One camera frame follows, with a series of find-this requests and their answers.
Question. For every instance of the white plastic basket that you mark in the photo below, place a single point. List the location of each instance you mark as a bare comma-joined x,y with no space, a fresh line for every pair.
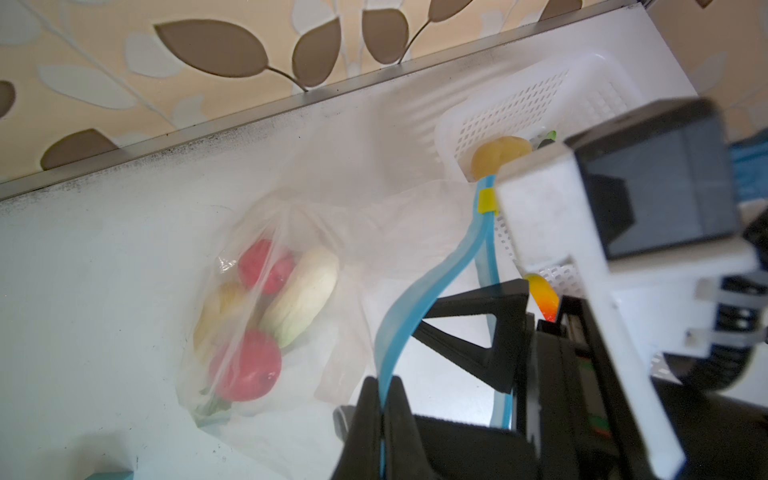
552,99

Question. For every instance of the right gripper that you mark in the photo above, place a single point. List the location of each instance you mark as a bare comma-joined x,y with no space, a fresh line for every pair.
578,417

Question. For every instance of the green leafy vegetable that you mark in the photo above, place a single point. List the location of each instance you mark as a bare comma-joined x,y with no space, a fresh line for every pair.
210,407

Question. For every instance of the clear zip top bag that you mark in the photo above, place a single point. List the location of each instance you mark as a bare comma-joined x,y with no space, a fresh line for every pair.
397,257

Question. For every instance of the red yellow mango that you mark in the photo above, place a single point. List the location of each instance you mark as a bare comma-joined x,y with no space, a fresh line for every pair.
544,296

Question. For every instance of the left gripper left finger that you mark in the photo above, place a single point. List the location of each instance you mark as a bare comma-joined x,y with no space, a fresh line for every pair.
360,428

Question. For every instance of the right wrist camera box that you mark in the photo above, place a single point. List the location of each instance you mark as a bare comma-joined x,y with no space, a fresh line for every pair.
646,206

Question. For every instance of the small red apple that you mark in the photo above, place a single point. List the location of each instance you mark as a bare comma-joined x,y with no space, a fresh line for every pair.
265,263

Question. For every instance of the teal block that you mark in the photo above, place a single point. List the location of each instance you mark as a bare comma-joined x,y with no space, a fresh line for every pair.
111,475

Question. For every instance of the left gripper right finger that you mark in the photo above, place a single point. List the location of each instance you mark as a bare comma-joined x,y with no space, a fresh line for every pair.
404,453

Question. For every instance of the yellow potato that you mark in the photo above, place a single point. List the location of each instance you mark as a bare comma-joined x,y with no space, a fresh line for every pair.
491,156
219,309

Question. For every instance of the white green cucumber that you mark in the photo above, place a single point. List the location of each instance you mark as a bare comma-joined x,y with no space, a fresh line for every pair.
306,292

